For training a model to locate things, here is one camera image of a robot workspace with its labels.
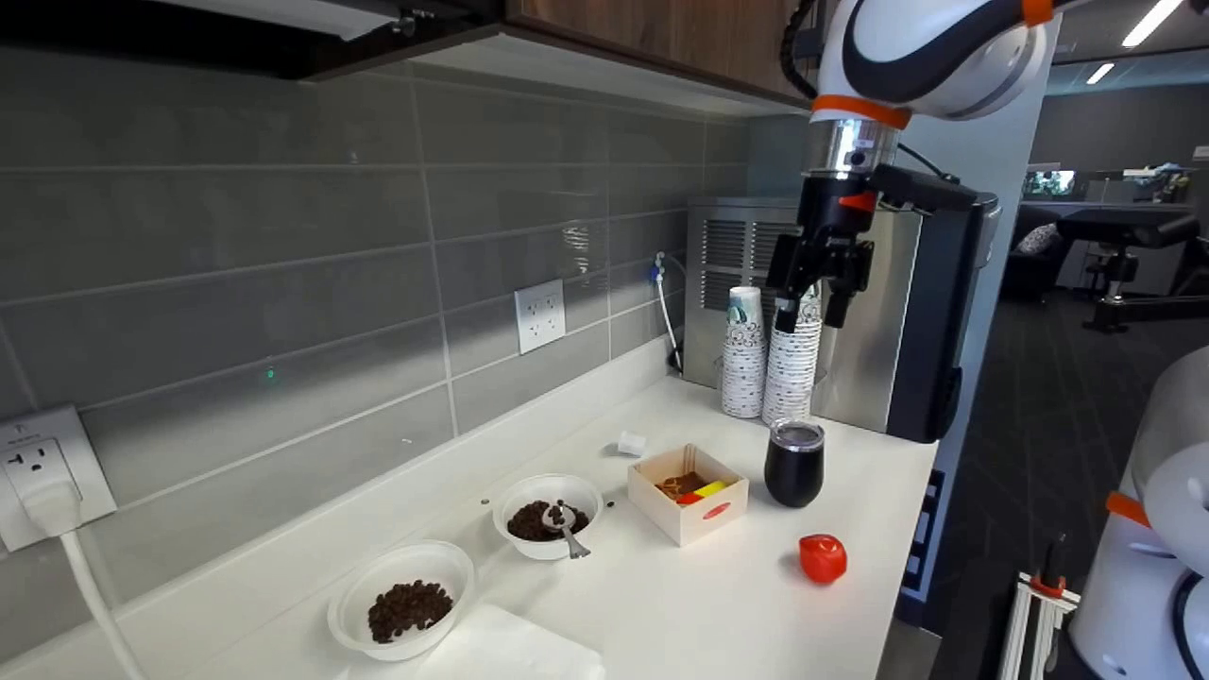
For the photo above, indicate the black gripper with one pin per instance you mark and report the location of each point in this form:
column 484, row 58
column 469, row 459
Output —
column 833, row 222

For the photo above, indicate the white coffee pod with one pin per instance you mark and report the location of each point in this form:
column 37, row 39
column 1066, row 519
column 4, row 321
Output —
column 629, row 442

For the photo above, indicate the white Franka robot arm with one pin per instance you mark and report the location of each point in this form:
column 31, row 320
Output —
column 932, row 51

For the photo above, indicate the stainless steel coffee machine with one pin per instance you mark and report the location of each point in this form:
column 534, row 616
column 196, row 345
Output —
column 926, row 315

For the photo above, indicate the yellow item in box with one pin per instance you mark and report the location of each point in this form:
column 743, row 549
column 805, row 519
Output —
column 712, row 488

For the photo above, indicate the red item in box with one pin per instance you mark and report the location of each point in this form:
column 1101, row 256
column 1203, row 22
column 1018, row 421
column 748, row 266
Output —
column 686, row 486

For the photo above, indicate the small wooden box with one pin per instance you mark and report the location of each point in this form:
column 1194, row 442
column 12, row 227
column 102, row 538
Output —
column 688, row 493

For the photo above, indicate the white bowl with ground coffee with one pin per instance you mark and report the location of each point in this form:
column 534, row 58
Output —
column 546, row 514

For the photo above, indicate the white bowl with coffee beans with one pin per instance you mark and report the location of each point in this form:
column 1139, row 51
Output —
column 403, row 602

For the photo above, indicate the blue white brush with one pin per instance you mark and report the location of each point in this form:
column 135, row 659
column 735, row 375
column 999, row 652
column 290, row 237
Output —
column 665, row 321

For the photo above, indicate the black insulated tumbler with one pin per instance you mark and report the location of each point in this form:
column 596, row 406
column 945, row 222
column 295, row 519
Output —
column 795, row 462

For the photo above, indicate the red tomato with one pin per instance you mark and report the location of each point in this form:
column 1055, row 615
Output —
column 820, row 557

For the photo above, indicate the metal spoon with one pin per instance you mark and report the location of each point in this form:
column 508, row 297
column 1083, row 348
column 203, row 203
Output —
column 566, row 528

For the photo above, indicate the short ceiling light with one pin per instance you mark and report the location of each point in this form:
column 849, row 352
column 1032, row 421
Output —
column 1101, row 72

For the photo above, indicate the white orange tool stand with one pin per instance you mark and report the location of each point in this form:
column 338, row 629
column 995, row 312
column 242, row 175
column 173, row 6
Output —
column 1039, row 616

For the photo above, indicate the long ceiling light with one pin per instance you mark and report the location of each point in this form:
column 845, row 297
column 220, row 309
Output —
column 1149, row 22

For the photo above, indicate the white outlet with plug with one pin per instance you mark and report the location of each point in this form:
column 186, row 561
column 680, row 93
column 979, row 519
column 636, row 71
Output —
column 42, row 476

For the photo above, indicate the white wall outlet plate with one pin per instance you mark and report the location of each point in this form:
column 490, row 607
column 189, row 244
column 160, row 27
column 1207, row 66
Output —
column 537, row 315

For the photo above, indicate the wooden wall cabinet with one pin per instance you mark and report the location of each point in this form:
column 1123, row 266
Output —
column 568, row 39

